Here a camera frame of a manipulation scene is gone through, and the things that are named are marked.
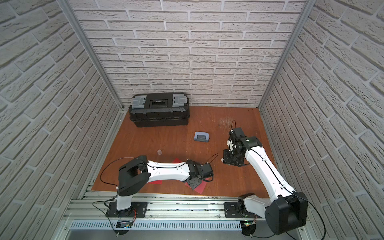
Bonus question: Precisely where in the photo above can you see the grey hole punch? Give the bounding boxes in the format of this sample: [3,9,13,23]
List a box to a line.
[194,132,210,143]

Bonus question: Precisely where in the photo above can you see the black plastic toolbox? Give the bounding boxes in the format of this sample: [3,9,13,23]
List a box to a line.
[128,93,190,128]

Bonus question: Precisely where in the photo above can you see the dark red envelope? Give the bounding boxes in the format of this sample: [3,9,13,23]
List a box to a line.
[194,179,209,194]

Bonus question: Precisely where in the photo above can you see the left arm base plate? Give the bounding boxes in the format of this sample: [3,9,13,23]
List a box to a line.
[106,201,148,218]

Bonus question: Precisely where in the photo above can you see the aluminium rail frame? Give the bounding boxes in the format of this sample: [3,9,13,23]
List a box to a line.
[60,191,266,235]

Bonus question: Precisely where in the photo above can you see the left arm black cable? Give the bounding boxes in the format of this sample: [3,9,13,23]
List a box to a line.
[99,152,219,187]

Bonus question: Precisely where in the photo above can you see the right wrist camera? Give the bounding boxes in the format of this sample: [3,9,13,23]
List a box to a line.
[227,139,236,151]

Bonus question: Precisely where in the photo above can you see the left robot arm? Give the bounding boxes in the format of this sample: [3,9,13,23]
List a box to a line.
[116,155,214,211]

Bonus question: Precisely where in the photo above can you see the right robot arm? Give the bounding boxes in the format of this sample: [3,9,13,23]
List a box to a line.
[222,128,308,235]

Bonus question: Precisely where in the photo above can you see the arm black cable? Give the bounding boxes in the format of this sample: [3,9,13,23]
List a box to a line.
[99,152,219,187]
[230,119,327,240]

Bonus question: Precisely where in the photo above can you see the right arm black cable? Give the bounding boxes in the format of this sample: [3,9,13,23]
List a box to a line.
[230,119,327,240]

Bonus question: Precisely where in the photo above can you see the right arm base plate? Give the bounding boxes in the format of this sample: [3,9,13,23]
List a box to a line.
[224,202,255,219]

